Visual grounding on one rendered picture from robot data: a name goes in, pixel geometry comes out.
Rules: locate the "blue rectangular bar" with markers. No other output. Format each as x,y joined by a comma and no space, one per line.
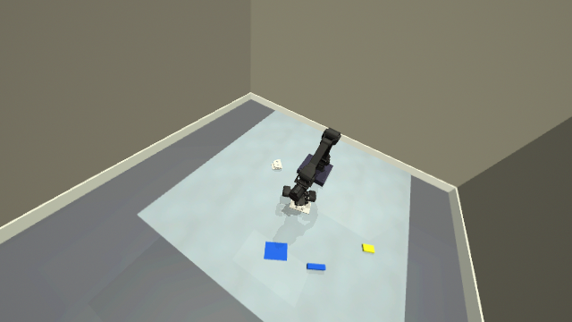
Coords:
316,266

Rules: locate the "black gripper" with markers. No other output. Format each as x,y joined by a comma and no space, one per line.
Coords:
310,194

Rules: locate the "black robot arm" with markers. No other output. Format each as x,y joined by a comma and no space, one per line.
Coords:
321,158

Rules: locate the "yellow rectangular block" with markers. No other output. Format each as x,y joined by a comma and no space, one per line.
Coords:
368,248

